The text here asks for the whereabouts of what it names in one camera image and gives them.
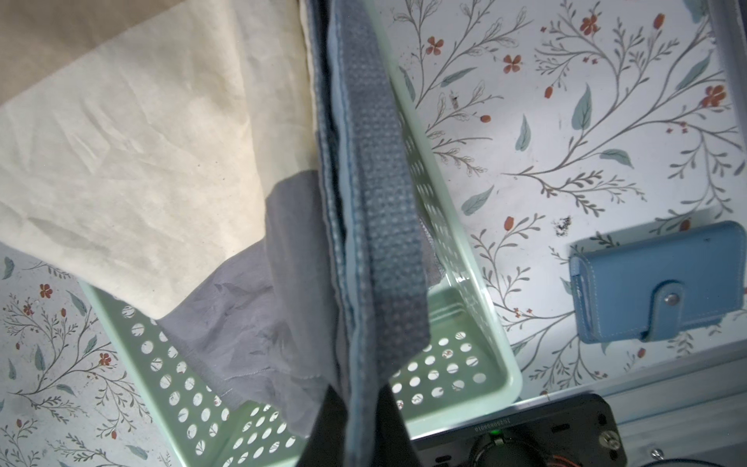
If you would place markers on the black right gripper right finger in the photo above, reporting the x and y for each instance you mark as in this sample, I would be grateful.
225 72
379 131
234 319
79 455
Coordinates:
393 447

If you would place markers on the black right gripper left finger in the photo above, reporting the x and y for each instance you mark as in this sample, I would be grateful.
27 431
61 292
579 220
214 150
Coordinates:
325 446

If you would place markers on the mint green plastic basket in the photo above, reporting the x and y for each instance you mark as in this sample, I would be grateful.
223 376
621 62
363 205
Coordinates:
466 370

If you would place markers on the beige grey striped pillowcase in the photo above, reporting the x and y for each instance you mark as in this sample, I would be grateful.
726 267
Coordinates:
234 170

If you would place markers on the teal blue folded cloth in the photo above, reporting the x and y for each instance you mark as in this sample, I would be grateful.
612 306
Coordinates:
654 289

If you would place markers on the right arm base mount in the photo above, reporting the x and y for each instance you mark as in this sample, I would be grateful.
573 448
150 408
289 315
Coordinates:
576 431

